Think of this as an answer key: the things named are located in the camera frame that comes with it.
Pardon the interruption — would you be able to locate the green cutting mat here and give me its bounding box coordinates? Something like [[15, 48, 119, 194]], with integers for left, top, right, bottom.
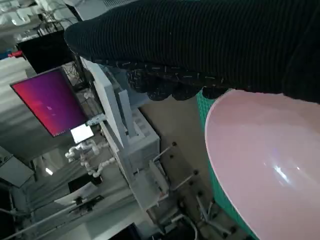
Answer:
[[195, 90, 260, 240]]

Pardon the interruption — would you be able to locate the small white lit screen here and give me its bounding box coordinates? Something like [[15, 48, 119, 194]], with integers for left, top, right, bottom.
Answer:
[[70, 124, 95, 144]]

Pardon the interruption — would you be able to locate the white cabinet with glass panel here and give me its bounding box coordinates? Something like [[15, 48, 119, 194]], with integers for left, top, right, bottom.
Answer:
[[81, 56, 161, 210]]

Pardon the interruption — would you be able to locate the black monitor back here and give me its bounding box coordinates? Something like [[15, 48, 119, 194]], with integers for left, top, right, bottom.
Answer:
[[16, 29, 76, 75]]

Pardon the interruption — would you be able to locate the purple screen monitor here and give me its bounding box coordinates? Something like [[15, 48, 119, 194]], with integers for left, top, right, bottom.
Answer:
[[10, 66, 89, 138]]

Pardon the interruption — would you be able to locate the pink bowl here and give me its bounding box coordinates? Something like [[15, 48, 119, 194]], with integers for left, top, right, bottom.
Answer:
[[204, 89, 320, 240]]

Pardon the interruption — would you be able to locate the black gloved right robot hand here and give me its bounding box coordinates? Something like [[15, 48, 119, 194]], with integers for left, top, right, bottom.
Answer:
[[63, 0, 320, 105]]

